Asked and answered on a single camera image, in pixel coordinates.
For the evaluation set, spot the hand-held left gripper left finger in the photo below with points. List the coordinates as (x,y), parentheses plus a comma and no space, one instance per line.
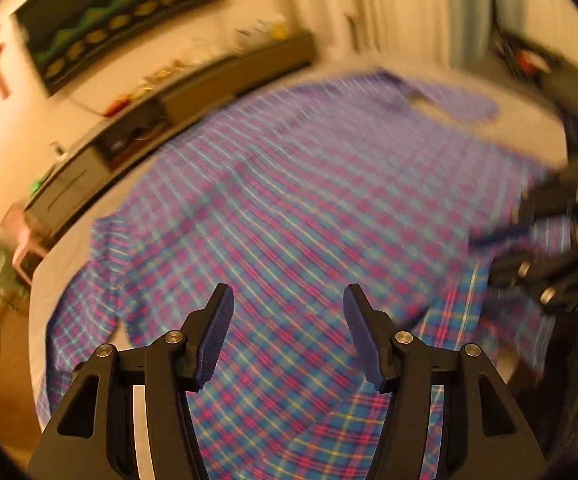
(216,330)

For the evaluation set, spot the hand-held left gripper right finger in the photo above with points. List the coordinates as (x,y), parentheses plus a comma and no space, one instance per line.
(361,330)

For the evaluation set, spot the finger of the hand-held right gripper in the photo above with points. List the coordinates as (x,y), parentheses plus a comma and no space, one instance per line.
(549,200)
(554,280)

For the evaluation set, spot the blue pink plaid shirt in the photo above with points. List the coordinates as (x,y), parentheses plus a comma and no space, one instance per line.
(279,210)

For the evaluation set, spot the dark cluttered stand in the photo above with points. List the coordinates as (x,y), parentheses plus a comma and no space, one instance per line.
(524,55)

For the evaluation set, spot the pink stool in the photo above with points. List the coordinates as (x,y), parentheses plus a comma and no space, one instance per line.
(26,250)

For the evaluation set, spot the green chair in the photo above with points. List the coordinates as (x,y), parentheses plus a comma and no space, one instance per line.
(4,270)

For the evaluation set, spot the small green object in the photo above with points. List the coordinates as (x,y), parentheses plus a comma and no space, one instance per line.
(35,187)

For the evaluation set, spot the long low brown cabinet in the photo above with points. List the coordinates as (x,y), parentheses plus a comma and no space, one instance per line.
(209,90)

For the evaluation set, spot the white curtain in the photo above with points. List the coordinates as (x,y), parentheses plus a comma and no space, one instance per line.
(394,5)

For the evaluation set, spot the pile of snack packets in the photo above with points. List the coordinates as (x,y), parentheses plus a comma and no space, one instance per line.
(161,75)

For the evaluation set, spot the white and yellow bags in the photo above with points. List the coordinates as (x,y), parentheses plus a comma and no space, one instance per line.
(269,30)

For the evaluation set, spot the dark green patterned wall hanging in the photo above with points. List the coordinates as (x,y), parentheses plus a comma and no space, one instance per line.
(119,15)

